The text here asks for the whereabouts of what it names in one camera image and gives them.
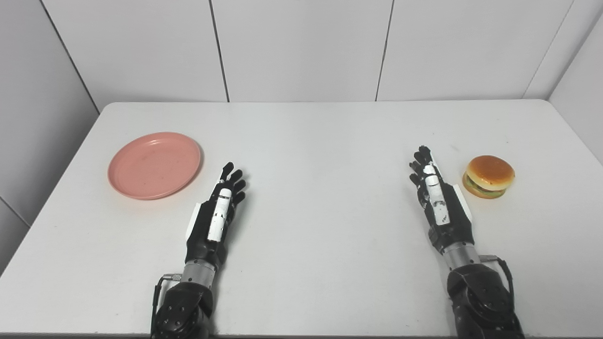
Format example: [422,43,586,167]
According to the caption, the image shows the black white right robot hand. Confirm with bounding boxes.
[409,145,475,257]

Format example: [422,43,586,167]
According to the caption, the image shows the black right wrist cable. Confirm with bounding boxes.
[480,255,515,302]

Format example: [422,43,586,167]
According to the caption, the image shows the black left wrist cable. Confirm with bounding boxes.
[150,274,182,338]

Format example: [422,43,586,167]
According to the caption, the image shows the toy hamburger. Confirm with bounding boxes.
[462,155,516,200]

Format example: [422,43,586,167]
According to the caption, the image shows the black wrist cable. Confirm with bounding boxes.
[480,255,515,302]
[150,274,182,338]

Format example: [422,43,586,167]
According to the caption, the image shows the pink round plate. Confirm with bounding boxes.
[107,132,202,201]

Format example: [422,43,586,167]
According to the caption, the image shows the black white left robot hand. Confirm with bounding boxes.
[185,162,247,270]

